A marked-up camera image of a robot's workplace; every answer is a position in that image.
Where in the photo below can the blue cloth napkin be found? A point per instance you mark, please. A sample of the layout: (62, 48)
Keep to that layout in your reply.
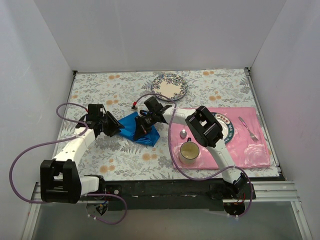
(129, 130)

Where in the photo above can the silver fork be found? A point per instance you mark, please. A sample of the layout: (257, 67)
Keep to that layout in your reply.
(252, 136)

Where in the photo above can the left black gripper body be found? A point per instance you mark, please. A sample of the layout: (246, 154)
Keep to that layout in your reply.
(110, 124)

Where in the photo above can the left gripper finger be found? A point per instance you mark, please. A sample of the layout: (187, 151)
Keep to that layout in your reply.
(112, 122)
(109, 133)

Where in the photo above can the green rimmed white plate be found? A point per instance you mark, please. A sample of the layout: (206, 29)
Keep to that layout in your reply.
(228, 130)

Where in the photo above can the pink placemat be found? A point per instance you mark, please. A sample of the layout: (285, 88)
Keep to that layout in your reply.
(246, 153)

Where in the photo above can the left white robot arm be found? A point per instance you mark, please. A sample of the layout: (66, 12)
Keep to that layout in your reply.
(60, 181)

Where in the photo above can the aluminium frame rail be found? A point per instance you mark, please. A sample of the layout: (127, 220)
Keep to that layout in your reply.
(275, 214)

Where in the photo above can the cream enamel mug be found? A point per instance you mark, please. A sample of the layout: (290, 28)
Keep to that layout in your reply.
(189, 152)

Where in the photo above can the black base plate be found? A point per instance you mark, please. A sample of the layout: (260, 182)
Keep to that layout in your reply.
(178, 194)

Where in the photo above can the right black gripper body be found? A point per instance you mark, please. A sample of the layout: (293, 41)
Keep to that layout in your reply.
(141, 126)

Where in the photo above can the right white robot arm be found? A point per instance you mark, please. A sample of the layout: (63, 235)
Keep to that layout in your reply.
(207, 132)

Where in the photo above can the blue floral plate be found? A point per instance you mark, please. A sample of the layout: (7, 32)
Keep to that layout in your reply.
(169, 85)

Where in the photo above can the silver spoon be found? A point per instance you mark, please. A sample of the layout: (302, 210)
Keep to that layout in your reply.
(183, 133)

